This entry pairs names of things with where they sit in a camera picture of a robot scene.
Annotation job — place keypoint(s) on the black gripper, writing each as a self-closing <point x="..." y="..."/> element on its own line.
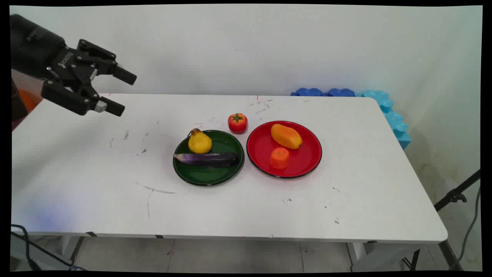
<point x="36" y="50"/>

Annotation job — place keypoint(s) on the purple eggplant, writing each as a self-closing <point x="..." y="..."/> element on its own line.
<point x="209" y="159"/>

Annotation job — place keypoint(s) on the orange object behind table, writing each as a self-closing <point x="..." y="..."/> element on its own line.
<point x="29" y="99"/>

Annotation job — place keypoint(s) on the dark maroon object behind table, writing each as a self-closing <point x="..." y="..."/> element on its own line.
<point x="18" y="105"/>

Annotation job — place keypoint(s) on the yellow pear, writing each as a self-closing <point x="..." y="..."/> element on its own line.
<point x="200" y="143"/>

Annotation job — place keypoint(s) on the dark green plate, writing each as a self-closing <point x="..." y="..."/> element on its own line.
<point x="209" y="175"/>

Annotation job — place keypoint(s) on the red tomato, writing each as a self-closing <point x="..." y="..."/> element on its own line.
<point x="237" y="123"/>

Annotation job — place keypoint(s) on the orange yellow mango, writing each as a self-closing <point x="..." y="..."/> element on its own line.
<point x="286" y="136"/>

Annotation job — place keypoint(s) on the orange tangerine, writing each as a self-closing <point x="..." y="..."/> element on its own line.
<point x="279" y="158"/>

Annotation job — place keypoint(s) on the dark blue foam mat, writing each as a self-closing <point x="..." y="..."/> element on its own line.
<point x="341" y="92"/>
<point x="308" y="92"/>

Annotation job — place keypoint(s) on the red plate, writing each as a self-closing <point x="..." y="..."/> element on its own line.
<point x="303" y="157"/>

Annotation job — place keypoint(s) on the light blue foam mat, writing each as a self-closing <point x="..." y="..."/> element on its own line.
<point x="394" y="117"/>

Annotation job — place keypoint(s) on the black tripod stand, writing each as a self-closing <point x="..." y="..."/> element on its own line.
<point x="455" y="194"/>

